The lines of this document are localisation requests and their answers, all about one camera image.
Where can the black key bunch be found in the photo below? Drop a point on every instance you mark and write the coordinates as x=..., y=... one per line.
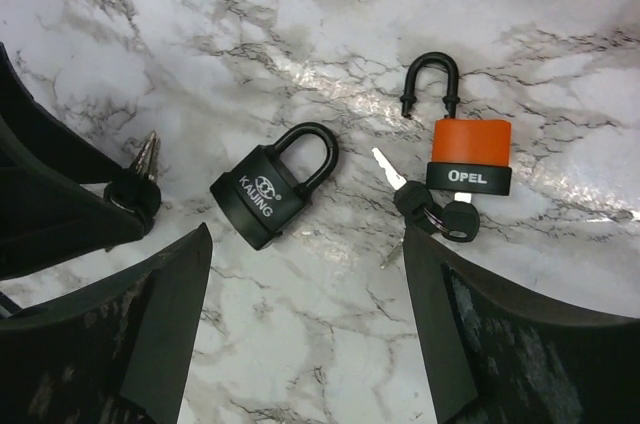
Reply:
x=135, y=189
x=458, y=221

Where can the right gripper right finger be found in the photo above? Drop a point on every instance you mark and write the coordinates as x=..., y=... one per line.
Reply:
x=497, y=352

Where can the orange black padlock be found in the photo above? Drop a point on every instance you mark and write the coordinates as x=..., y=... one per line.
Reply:
x=468, y=156

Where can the all black padlock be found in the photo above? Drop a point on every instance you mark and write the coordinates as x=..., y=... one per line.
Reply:
x=260, y=196

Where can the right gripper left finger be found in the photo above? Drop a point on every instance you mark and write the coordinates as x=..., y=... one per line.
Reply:
x=115, y=351

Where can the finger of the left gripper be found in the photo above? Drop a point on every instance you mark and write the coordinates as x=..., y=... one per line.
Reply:
x=52, y=185

